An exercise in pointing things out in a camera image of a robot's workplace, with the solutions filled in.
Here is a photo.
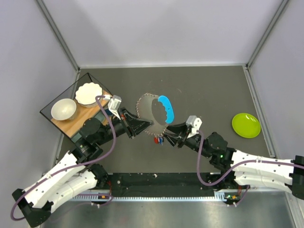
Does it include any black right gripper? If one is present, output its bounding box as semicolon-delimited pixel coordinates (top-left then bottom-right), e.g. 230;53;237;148
161;121;212;158

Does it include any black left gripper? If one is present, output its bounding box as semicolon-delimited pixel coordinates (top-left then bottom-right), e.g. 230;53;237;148
96;107;154;145

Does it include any blue handled metal keyring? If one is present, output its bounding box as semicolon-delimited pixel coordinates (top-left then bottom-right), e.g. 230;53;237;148
136;93;174;137

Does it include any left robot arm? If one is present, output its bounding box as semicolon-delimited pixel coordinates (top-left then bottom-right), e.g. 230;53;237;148
12;108;153;228

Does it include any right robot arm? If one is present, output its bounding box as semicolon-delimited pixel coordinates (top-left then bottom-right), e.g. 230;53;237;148
164;123;304;200

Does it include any dark blue mug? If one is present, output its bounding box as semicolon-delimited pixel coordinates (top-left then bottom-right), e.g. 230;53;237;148
95;113;105;123

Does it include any white scalloped bowl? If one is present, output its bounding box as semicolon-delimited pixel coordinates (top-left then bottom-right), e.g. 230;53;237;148
75;82;103;108

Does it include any lime green plate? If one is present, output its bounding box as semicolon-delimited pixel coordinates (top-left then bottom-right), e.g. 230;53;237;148
232;113;261;139

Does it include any white round bowl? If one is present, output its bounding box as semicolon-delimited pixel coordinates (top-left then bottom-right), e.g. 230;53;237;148
51;98;77;121

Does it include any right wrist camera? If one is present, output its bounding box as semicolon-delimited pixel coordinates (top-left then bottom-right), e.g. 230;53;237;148
186;115;202;132

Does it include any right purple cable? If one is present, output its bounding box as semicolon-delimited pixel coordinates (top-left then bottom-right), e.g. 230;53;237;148
196;129;300;207

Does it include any purple cable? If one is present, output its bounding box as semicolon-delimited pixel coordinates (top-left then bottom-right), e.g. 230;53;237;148
196;129;300;207
9;95;117;220

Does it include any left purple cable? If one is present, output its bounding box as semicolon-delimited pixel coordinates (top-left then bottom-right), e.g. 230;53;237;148
9;95;117;220

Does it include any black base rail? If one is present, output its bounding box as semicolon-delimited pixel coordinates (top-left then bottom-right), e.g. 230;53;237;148
95;173;238;197

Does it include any white cable duct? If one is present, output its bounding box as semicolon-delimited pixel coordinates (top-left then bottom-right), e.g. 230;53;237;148
71;192;237;202

